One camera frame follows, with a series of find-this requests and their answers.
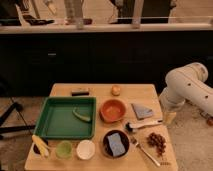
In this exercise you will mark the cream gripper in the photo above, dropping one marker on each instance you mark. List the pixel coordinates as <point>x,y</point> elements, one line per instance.
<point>168,117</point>

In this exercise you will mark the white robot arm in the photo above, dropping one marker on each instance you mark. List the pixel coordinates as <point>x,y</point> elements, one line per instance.
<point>186,83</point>

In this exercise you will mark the red orange bowl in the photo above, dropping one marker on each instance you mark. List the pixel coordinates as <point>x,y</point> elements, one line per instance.
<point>112,110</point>

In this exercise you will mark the dark bowl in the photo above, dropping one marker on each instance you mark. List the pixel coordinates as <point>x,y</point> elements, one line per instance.
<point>105,144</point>

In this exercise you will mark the white small bowl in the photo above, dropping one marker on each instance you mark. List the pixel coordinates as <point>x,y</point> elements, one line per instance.
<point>85,149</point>

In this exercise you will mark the brown grape bunch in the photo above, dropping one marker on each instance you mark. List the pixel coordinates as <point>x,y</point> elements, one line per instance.
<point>157,141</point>

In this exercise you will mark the grey blue folded cloth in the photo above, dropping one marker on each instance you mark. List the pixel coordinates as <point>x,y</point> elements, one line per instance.
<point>141,111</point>

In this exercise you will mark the small orange fruit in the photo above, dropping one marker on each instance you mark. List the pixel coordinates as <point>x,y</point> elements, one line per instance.
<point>115,90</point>

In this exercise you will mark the blue sponge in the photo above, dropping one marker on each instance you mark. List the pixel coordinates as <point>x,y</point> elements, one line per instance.
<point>116,145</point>

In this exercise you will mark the green small cup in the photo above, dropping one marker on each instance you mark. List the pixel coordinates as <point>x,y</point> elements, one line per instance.
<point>64,149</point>

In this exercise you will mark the green plastic tray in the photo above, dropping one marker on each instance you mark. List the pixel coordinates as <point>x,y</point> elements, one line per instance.
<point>57,121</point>

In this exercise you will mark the yellow corn cob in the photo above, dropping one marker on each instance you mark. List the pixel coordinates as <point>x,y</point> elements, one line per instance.
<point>41,145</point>

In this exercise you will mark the dark purple eggplant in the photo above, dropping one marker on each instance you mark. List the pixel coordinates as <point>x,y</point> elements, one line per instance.
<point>35,148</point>

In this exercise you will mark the black chair base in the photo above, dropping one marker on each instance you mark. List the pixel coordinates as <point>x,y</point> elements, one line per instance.
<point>17,115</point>

